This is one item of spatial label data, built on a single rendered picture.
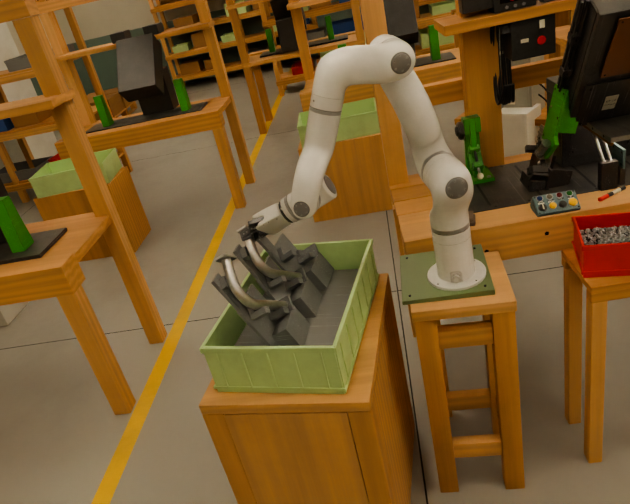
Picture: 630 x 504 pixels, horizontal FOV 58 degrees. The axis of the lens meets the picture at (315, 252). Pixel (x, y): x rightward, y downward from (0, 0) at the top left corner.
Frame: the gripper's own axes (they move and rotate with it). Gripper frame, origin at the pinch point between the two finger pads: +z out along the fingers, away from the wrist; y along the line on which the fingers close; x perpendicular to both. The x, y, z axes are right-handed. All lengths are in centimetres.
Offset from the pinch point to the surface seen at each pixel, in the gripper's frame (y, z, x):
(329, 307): -27.4, -4.1, 24.1
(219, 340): 2.3, 20.4, 27.1
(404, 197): -86, -27, -25
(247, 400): 1, 17, 47
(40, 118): -203, 351, -393
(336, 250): -40.4, -8.0, 1.5
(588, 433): -102, -50, 88
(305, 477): -21, 20, 72
